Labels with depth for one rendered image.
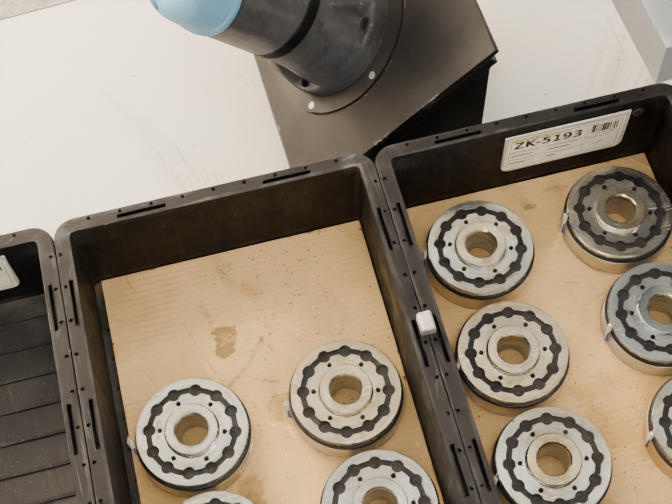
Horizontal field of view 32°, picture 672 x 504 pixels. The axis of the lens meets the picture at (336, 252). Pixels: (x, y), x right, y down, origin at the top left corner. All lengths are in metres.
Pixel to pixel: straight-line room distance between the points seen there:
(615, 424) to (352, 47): 0.46
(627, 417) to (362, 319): 0.26
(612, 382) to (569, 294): 0.10
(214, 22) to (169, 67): 0.31
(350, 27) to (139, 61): 0.34
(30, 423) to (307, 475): 0.26
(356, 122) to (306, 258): 0.17
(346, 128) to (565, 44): 0.34
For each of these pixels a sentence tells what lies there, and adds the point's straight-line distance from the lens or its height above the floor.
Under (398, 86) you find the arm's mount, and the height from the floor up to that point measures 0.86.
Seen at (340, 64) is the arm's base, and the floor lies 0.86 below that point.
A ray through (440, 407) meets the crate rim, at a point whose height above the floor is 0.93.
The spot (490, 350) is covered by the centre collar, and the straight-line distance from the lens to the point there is 1.09.
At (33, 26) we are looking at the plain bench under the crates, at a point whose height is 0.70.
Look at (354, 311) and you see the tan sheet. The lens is 1.14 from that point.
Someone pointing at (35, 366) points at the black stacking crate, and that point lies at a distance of 1.17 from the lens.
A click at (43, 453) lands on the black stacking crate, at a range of 1.13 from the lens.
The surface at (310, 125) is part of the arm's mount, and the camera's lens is 1.30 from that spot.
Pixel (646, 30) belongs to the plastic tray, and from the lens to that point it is 1.03.
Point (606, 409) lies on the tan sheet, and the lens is 1.12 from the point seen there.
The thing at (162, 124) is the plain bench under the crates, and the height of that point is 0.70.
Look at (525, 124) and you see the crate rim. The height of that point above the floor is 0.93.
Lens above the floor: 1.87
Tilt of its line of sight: 63 degrees down
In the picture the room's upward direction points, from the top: 4 degrees counter-clockwise
